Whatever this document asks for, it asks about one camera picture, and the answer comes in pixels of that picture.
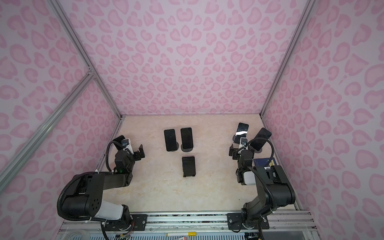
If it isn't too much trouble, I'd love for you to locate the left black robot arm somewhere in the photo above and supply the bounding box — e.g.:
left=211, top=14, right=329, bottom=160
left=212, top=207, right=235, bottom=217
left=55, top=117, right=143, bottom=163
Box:
left=57, top=145, right=146, bottom=225

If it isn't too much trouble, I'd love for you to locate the blue book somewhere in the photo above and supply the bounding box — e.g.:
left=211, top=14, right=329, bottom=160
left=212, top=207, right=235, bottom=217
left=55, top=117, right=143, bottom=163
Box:
left=254, top=158, right=277, bottom=167

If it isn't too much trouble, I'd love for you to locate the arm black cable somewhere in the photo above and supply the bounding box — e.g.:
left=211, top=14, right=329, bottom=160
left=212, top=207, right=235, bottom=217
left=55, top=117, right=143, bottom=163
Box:
left=105, top=139, right=127, bottom=173
left=244, top=137, right=275, bottom=167

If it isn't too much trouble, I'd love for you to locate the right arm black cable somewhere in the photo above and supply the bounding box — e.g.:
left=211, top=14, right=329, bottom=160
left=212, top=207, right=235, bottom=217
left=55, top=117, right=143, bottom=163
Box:
left=244, top=137, right=275, bottom=167

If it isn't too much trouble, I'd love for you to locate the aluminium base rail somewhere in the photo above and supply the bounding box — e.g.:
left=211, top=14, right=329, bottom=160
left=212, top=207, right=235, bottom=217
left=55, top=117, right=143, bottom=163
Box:
left=56, top=209, right=320, bottom=240

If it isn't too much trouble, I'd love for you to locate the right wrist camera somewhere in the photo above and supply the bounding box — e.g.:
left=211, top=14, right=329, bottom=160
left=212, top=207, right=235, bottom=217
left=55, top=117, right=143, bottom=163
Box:
left=239, top=138, right=248, bottom=149

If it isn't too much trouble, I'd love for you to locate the black phone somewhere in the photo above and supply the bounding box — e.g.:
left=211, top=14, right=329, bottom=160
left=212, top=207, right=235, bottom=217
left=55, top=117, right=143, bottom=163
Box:
left=181, top=128, right=194, bottom=144
left=249, top=128, right=272, bottom=152
left=233, top=123, right=249, bottom=144
left=182, top=156, right=196, bottom=175
left=164, top=129, right=177, bottom=144
left=113, top=135, right=125, bottom=145

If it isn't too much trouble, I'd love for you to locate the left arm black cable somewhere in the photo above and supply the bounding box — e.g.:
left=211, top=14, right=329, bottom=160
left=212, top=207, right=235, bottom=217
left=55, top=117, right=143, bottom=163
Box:
left=105, top=139, right=127, bottom=173

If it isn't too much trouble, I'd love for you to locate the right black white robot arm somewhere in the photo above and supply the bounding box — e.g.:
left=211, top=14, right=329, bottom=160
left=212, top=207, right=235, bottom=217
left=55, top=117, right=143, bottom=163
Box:
left=227, top=147, right=296, bottom=233

